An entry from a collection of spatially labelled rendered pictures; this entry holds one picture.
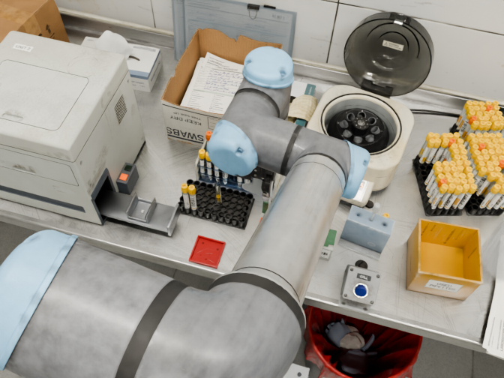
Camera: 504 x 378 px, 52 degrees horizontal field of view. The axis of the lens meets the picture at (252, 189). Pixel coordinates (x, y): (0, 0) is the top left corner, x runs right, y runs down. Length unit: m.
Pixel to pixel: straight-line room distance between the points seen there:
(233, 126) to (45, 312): 0.39
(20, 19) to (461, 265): 1.26
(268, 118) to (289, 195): 0.17
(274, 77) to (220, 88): 0.68
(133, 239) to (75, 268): 0.83
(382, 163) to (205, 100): 0.49
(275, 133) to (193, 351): 0.39
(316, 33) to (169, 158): 0.52
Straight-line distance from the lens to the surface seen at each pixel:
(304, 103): 1.36
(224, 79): 1.45
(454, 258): 1.29
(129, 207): 1.21
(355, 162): 0.70
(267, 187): 0.94
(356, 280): 1.13
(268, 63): 0.77
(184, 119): 1.31
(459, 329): 1.23
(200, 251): 1.21
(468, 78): 1.52
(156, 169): 1.34
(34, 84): 1.17
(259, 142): 0.71
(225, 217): 1.22
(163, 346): 0.38
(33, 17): 1.55
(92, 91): 1.12
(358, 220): 1.16
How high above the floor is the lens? 1.95
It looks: 57 degrees down
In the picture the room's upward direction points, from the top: 3 degrees clockwise
